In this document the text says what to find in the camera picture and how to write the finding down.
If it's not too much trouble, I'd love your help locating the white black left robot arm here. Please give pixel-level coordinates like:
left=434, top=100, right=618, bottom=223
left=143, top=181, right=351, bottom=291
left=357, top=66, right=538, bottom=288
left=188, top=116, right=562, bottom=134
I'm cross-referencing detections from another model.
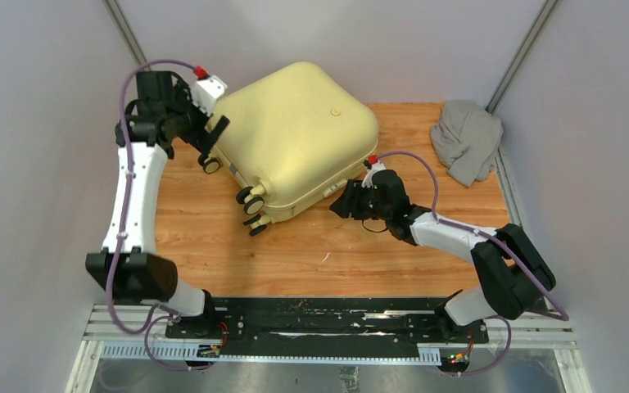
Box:
left=85, top=68, right=230, bottom=338

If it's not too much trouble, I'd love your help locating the cream suitcase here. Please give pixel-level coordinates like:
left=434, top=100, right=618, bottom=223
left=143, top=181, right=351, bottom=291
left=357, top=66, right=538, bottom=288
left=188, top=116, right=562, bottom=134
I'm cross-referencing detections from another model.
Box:
left=197, top=61, right=379, bottom=237

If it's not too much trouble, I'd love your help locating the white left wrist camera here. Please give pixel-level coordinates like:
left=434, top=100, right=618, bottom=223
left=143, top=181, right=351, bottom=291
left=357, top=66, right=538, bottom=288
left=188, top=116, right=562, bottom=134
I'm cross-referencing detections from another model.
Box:
left=190, top=75, right=229, bottom=117

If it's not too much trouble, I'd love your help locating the grey crumpled cloth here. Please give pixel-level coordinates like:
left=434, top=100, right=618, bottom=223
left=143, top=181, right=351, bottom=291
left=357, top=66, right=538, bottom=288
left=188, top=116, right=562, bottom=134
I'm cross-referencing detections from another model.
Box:
left=429, top=100, right=504, bottom=187

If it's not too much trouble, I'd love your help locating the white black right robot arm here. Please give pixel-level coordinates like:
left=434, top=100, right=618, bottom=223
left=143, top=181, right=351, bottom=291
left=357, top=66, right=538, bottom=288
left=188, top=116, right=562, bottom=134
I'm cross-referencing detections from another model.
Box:
left=329, top=169, right=556, bottom=342

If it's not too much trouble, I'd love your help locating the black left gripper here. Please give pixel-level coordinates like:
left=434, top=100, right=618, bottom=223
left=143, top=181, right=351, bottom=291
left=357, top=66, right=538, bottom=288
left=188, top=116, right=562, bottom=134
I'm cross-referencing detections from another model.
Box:
left=165, top=81, right=229, bottom=155

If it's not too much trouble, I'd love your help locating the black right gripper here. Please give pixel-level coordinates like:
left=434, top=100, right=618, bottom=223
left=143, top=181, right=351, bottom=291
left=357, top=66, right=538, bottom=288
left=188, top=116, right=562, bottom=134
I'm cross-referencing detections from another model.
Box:
left=330, top=179, right=391, bottom=221

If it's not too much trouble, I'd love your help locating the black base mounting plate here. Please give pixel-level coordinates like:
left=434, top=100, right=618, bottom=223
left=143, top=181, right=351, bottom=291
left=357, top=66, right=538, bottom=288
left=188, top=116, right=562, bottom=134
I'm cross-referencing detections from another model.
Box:
left=165, top=297, right=489, bottom=359

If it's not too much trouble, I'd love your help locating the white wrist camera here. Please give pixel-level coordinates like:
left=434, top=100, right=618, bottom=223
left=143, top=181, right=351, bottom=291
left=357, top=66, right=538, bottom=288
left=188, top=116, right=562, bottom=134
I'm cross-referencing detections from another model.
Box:
left=190, top=75, right=229, bottom=117
left=361, top=159, right=387, bottom=188

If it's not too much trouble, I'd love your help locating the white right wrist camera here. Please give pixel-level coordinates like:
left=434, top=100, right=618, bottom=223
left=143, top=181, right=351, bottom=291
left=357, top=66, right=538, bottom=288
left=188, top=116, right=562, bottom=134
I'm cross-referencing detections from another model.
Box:
left=361, top=159, right=387, bottom=188

